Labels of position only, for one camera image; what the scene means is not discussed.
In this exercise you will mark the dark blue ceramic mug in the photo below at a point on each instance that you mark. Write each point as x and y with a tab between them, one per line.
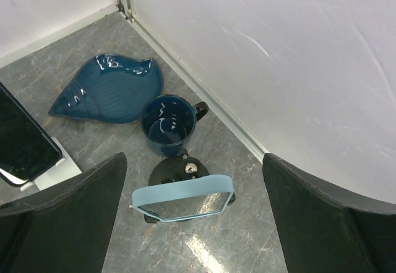
168	122

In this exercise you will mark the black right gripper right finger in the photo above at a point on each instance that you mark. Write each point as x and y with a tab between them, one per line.
325	228

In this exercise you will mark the black phone on white stand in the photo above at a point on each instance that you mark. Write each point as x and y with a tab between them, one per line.
27	151

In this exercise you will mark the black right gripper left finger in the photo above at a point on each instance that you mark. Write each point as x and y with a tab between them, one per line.
66	227

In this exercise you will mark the white phone stand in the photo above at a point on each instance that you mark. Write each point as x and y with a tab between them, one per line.
63	170

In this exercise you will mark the blue shell-shaped plate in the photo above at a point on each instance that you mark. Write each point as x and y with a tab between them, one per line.
110	88

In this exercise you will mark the black round-base phone stand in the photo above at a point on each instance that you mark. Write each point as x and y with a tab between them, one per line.
182	168

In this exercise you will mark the light blue cased phone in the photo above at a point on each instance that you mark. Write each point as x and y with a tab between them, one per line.
181	190

